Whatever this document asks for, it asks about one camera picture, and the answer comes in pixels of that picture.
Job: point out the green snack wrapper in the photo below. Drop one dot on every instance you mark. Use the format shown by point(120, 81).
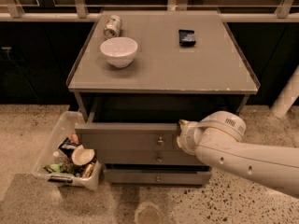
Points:
point(59, 168)

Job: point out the grey drawer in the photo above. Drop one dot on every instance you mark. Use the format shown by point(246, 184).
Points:
point(163, 157)
point(147, 177)
point(138, 123)

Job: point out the metal window railing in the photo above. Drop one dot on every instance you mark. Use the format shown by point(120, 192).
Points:
point(15, 9)

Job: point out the black snack packet in bin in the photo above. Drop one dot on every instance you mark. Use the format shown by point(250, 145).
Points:
point(67, 147)

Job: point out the grey middle drawer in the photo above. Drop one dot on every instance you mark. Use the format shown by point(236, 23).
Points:
point(163, 157)

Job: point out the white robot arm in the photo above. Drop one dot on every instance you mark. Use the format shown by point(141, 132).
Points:
point(217, 142)

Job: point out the grey top drawer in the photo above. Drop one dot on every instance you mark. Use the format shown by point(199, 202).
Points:
point(138, 123)

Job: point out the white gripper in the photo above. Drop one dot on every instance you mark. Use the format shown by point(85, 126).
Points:
point(186, 138)

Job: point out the white ceramic bowl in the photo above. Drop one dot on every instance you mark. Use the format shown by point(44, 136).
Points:
point(119, 51)

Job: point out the white bowl in bin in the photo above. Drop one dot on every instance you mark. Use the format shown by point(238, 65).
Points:
point(82, 156)

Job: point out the grey bottom drawer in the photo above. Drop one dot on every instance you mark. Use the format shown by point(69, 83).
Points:
point(147, 177)

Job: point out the white pole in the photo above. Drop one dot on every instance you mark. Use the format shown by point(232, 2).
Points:
point(288, 96)

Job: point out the grey drawer cabinet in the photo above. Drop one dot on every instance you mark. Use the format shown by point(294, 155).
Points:
point(213, 70)

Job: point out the clear plastic bin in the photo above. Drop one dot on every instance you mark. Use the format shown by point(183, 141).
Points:
point(86, 176)

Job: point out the dark blue snack packet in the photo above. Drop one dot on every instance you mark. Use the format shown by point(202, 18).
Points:
point(186, 38)

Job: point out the crushed soda can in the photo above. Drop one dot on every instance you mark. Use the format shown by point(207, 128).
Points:
point(112, 27)

